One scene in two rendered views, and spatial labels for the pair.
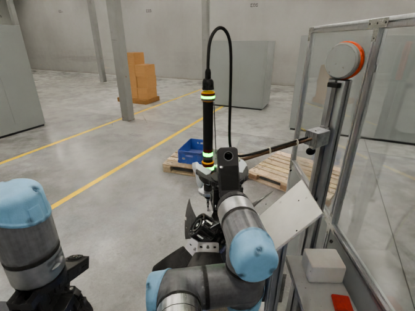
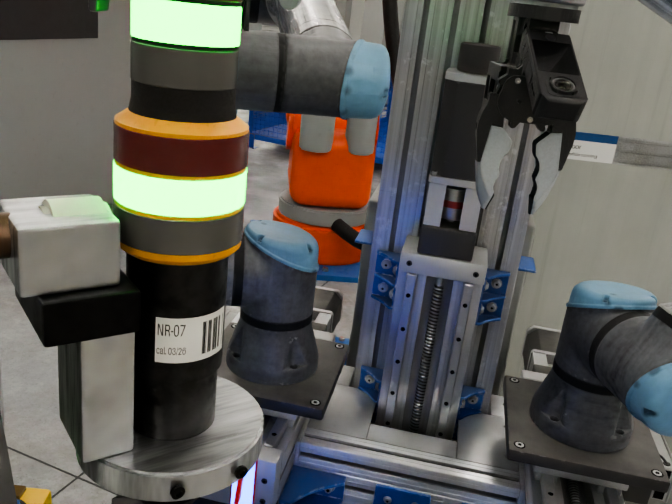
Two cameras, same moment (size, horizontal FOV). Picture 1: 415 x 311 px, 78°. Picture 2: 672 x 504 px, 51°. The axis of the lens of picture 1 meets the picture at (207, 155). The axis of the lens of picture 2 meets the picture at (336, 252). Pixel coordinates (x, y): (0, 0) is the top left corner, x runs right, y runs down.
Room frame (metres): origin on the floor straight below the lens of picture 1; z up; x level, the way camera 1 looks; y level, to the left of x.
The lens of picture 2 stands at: (1.05, 0.04, 1.62)
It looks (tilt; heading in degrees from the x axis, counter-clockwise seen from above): 20 degrees down; 177
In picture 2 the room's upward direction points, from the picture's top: 7 degrees clockwise
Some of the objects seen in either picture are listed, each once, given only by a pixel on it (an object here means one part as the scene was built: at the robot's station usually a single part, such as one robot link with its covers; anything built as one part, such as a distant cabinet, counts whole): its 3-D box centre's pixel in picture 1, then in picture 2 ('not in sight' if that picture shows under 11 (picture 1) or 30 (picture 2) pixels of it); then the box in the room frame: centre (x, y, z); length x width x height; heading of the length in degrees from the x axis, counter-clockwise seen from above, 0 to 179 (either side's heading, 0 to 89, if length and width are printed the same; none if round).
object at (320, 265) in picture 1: (321, 263); not in sight; (0.99, -0.59, 0.92); 0.17 x 0.16 x 0.11; 88
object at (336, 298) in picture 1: (342, 303); not in sight; (0.80, -0.62, 0.87); 0.08 x 0.08 x 0.02; 78
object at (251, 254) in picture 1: (247, 244); not in sight; (0.35, -0.07, 1.64); 0.11 x 0.08 x 0.09; 8
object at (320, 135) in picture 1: (317, 136); not in sight; (1.16, -0.53, 1.54); 0.10 x 0.07 x 0.09; 123
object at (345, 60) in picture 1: (344, 60); not in sight; (1.21, -0.60, 1.88); 0.16 x 0.07 x 0.16; 33
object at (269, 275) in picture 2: not in sight; (275, 267); (0.01, 0.01, 1.20); 0.13 x 0.12 x 0.14; 98
